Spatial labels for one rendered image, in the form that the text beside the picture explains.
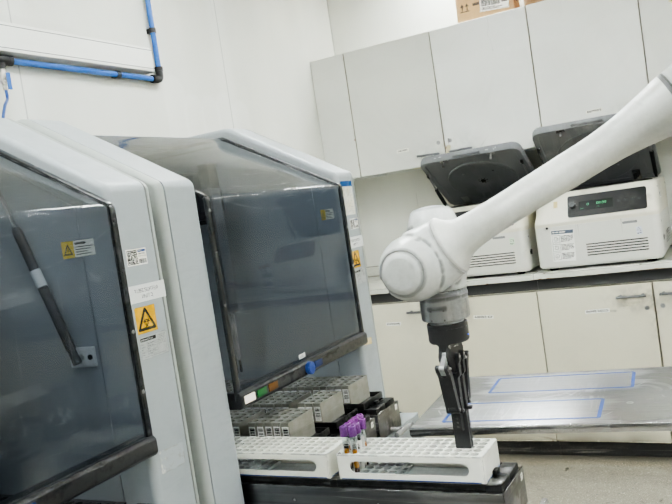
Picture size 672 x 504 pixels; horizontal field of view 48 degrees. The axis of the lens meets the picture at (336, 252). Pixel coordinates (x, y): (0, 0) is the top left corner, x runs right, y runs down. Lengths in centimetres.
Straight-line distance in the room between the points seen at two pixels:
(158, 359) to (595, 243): 260
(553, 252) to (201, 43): 189
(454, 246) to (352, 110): 317
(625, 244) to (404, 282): 255
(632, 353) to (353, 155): 181
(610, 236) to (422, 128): 117
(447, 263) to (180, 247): 55
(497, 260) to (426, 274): 261
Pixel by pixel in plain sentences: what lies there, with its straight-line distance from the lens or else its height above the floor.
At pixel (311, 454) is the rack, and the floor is 86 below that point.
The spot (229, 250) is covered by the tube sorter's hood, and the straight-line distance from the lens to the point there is 160.
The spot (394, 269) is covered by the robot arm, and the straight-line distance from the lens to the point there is 118.
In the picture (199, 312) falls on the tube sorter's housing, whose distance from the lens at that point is 152.
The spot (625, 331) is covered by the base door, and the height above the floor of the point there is 60.
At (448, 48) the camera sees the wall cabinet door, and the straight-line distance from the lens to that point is 415.
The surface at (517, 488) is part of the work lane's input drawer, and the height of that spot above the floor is 78.
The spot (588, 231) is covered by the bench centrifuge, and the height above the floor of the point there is 107.
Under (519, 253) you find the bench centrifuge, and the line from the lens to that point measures 373.
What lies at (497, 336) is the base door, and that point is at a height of 61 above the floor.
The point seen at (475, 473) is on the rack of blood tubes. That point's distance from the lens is 143.
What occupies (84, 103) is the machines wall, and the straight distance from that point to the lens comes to 299.
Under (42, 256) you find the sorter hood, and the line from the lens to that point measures 124.
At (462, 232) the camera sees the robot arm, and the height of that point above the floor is 127.
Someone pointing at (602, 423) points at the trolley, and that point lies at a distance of 169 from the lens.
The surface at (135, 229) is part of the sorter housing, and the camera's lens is 141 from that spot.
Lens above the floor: 133
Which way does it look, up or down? 3 degrees down
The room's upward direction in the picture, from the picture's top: 9 degrees counter-clockwise
